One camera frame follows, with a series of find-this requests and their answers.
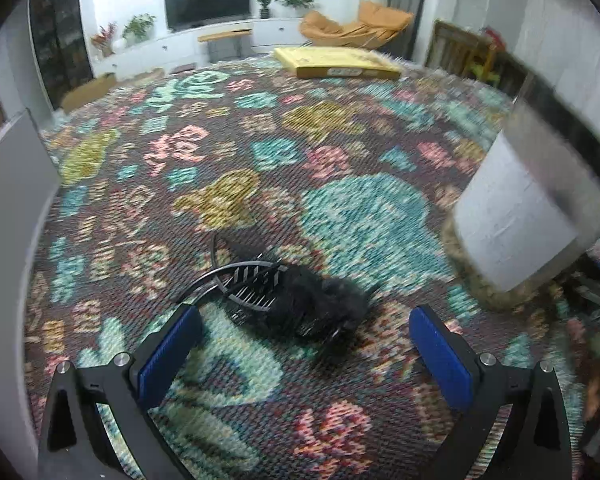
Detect white sheer curtain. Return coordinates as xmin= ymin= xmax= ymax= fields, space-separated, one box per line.
xmin=520 ymin=0 xmax=600 ymax=86

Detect beige floor cushion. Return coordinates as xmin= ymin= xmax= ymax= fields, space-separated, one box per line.
xmin=130 ymin=67 xmax=166 ymax=83

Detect red object on sideboard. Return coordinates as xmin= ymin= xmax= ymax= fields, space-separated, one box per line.
xmin=482 ymin=27 xmax=506 ymax=51

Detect bushy green potted plant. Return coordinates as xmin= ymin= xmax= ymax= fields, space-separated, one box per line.
xmin=122 ymin=13 xmax=157 ymax=46

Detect dark wooden sideboard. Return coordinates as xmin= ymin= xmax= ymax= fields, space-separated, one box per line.
xmin=425 ymin=20 xmax=536 ymax=101

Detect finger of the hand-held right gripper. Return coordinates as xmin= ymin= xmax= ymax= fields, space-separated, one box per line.
xmin=570 ymin=272 xmax=600 ymax=321

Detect black fuzzy hair clip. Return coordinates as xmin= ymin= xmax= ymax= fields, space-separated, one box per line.
xmin=177 ymin=232 xmax=381 ymax=358

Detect yellow flat cardboard box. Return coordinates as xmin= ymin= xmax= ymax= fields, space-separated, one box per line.
xmin=273 ymin=46 xmax=403 ymax=80

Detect dark glass display cabinet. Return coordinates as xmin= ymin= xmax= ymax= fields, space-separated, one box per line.
xmin=28 ymin=0 xmax=95 ymax=111

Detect white storage box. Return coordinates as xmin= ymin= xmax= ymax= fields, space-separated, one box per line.
xmin=0 ymin=110 xmax=61 ymax=461

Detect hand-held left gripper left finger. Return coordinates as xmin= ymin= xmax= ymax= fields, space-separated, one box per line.
xmin=37 ymin=304 xmax=203 ymax=480

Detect red flowers in vase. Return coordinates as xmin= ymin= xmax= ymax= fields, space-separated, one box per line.
xmin=91 ymin=22 xmax=118 ymax=58

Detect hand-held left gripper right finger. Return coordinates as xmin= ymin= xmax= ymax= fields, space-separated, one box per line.
xmin=400 ymin=305 xmax=573 ymax=480

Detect large green potted plant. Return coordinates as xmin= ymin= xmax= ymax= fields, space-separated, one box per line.
xmin=275 ymin=0 xmax=318 ymax=18

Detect orange lounge chair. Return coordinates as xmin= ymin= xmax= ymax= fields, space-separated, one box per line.
xmin=300 ymin=1 xmax=415 ymax=52

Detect black flat television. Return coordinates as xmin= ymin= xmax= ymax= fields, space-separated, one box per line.
xmin=163 ymin=0 xmax=252 ymax=32

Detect wooden bench with metal legs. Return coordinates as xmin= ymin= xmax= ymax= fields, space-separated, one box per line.
xmin=198 ymin=27 xmax=254 ymax=63

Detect green stool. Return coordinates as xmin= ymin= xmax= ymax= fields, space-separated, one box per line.
xmin=467 ymin=60 xmax=501 ymax=86

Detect colourful printed blanket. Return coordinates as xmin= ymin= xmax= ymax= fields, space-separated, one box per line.
xmin=25 ymin=55 xmax=600 ymax=480

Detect clear jar with black lid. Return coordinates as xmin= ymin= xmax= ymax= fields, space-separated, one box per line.
xmin=442 ymin=72 xmax=600 ymax=311

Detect white low television cabinet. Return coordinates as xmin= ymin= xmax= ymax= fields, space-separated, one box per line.
xmin=92 ymin=16 xmax=306 ymax=81

